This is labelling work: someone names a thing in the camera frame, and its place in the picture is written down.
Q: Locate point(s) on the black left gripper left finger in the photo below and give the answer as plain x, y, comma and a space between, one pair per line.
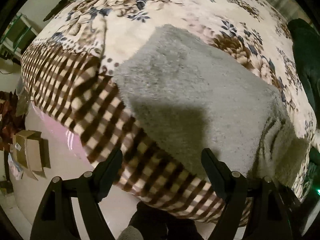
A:
55, 217

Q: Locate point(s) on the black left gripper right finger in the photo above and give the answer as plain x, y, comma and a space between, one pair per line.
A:
267, 216

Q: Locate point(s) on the grey fluffy pants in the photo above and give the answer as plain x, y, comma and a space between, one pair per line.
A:
188, 96

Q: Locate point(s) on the brown cardboard box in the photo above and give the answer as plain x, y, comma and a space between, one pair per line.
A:
31, 152

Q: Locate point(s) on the dark red cloth heap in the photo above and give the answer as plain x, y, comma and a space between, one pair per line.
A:
10, 122

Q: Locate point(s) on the floral cream bed blanket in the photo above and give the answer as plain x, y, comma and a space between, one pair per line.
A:
68, 69

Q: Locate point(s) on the dark green garment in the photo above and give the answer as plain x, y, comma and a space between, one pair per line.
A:
306, 54

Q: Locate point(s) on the green metal rack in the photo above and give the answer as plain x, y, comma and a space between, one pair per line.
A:
17, 37

